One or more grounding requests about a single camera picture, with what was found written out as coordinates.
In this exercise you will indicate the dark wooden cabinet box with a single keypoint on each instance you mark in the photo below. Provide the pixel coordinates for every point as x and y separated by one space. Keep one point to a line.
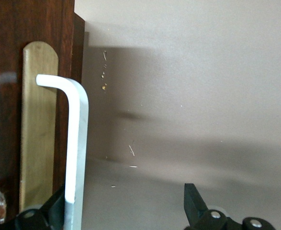
79 48

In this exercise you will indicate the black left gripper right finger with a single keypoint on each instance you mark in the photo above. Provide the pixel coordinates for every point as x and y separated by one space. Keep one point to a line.
202 218

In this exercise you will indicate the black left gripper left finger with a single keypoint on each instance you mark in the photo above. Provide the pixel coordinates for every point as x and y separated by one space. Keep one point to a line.
47 215

